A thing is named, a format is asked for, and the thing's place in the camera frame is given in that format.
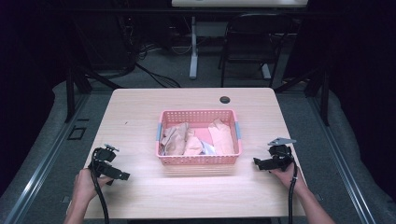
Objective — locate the white desk leg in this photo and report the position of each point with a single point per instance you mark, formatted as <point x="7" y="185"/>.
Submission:
<point x="193" y="53"/>

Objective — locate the black metal chair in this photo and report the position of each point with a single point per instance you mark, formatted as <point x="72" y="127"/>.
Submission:
<point x="253" y="43"/>

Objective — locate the person's left hand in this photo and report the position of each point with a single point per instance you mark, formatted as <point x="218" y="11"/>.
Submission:
<point x="84" y="186"/>

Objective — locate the small beige cloth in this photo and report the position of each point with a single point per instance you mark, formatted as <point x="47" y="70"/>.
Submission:
<point x="193" y="145"/>

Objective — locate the aluminium floor rail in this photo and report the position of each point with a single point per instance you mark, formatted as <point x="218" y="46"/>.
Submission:
<point x="341" y="161"/>
<point x="43" y="161"/>

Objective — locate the person's right hand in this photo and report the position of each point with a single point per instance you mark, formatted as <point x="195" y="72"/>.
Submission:
<point x="291" y="180"/>

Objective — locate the long peach cloth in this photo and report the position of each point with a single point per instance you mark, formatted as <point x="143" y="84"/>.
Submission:
<point x="221" y="139"/>

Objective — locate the crumpled tan cloth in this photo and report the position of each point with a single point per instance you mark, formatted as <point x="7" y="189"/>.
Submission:
<point x="174" y="138"/>

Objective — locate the white and blue cloth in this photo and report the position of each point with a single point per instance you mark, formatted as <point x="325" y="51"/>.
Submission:
<point x="209" y="150"/>

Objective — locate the short white desk foot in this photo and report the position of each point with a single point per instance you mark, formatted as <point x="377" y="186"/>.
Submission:
<point x="266" y="71"/>

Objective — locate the black metal stand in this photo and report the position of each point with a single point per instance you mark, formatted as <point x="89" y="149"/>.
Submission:
<point x="76" y="87"/>
<point x="319" y="90"/>

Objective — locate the pink plastic basket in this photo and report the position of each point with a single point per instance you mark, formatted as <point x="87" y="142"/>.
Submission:
<point x="199" y="160"/>

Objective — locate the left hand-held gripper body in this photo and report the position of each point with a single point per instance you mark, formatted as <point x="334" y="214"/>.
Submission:
<point x="103" y="154"/>

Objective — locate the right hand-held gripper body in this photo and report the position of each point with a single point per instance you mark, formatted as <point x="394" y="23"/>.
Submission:
<point x="280" y="153"/>

